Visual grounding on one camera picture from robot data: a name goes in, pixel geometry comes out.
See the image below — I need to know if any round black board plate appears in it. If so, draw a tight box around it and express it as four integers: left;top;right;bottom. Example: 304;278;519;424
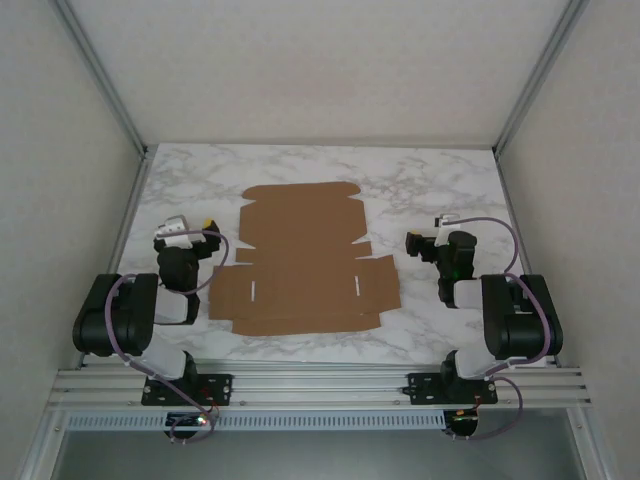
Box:
446;408;481;437

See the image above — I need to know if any aluminium right corner post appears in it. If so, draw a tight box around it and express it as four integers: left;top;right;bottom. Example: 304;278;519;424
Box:
492;0;591;156

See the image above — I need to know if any slotted grey cable duct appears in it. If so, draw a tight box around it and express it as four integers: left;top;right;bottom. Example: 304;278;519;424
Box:
64;410;446;432

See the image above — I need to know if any aluminium mounting rail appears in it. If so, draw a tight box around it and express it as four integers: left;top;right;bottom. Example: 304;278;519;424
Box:
47;367;595;414

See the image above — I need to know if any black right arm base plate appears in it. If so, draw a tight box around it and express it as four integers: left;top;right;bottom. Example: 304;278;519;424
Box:
407;372;500;406

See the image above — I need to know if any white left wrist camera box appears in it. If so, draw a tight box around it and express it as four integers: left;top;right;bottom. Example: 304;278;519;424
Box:
152;214;194;249

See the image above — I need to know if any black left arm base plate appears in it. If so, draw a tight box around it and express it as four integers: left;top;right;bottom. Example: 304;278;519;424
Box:
141;373;235;407

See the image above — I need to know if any small circuit board with LEDs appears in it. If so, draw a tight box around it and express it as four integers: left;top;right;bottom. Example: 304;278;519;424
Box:
166;412;211;430

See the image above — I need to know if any brown cardboard box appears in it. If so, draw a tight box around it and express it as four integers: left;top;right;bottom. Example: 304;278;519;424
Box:
207;181;403;337

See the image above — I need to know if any aluminium left corner post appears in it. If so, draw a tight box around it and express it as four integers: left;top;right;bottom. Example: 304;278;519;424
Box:
49;0;150;157

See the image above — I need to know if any aluminium corner post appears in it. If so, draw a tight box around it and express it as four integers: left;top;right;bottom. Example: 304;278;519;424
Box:
49;0;150;157
492;0;591;156

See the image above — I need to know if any aluminium left side rail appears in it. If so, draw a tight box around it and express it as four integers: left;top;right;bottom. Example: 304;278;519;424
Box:
74;149;154;370

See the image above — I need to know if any aluminium right side rail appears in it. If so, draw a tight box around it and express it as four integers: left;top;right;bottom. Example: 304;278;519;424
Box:
494;149;559;366

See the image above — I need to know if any aluminium lower frame bar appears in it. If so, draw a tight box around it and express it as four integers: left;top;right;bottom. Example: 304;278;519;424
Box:
14;409;69;480
564;407;619;480

